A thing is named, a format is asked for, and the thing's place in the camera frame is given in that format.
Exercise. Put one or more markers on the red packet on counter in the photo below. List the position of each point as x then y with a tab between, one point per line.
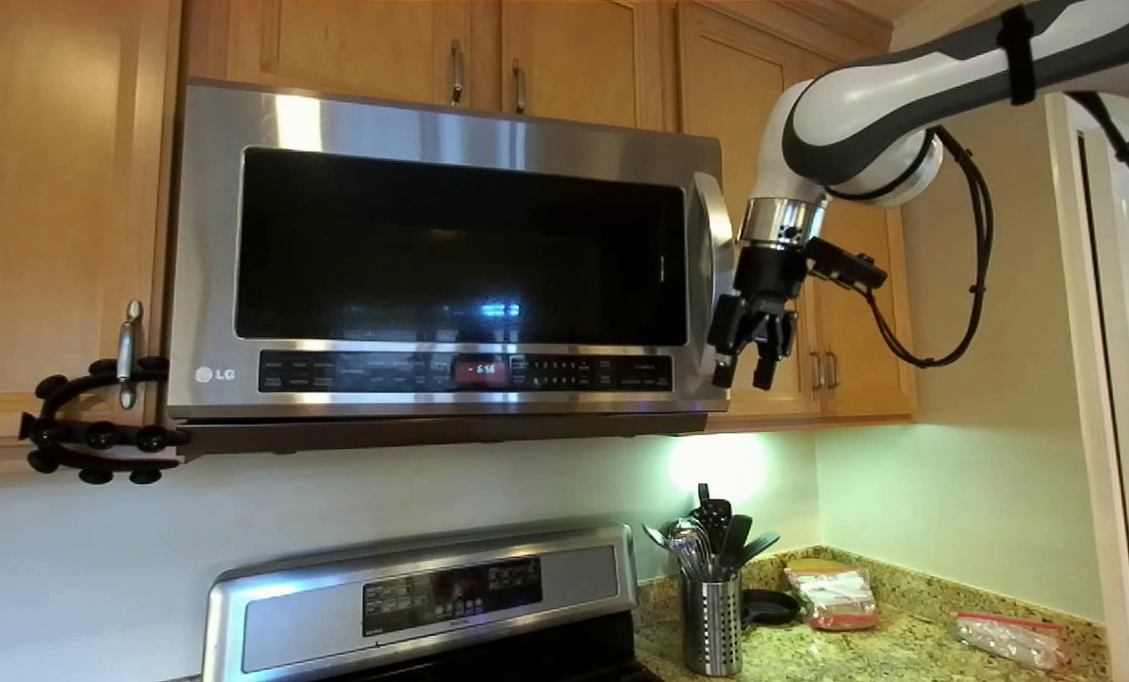
839	599

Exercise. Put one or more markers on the black small dish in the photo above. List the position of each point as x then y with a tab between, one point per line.
771	607

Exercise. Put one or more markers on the kitchen utensils in holder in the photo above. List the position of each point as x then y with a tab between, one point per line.
712	539

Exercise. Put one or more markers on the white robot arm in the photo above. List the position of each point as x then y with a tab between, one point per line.
873	134

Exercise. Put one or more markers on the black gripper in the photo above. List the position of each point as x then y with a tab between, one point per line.
755	311

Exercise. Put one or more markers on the stainless steel LG microwave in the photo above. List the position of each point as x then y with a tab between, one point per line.
366	272

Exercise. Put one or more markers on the metal mesh utensil holder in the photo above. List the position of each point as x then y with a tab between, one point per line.
713	625

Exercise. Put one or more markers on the wooden cabinets above microwave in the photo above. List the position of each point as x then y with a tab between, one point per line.
548	59

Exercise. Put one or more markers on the wooden cabinet beside doorway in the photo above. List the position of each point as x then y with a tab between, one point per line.
738	59

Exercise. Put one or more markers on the clear plastic bag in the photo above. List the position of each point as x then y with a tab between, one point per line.
1015	638

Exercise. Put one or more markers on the stainless steel stove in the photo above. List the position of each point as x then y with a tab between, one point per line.
503	604

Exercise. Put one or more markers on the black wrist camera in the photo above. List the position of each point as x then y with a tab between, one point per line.
851	272

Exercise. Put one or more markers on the wooden upper cabinet left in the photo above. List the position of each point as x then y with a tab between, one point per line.
85	187

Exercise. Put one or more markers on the silver cabinet handle left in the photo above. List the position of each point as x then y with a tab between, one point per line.
126	356

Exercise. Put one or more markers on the white door frame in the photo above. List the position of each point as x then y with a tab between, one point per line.
1089	146

